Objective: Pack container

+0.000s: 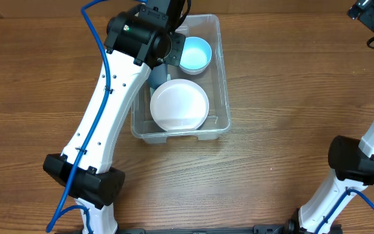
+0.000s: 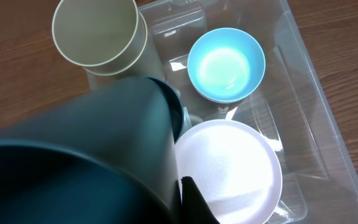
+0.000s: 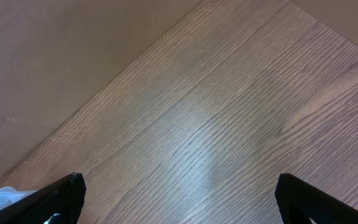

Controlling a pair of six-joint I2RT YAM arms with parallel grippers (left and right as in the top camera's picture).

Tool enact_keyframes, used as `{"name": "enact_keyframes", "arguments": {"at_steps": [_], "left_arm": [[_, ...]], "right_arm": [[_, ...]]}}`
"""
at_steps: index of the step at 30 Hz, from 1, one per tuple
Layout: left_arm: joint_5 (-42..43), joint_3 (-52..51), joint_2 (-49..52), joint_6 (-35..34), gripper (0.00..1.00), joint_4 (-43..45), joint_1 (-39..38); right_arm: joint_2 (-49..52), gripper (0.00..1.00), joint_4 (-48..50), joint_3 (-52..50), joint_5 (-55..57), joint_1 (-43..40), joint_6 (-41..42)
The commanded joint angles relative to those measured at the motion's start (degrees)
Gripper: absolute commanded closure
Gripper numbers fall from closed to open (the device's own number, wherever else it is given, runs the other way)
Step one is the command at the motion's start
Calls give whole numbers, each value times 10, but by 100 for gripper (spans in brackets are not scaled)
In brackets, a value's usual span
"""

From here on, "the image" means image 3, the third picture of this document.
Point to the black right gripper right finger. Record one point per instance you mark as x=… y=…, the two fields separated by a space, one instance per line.
x=301 y=203

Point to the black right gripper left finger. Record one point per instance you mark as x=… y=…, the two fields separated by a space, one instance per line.
x=59 y=202

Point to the clear plastic storage bin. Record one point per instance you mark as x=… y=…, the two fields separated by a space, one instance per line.
x=9 y=196

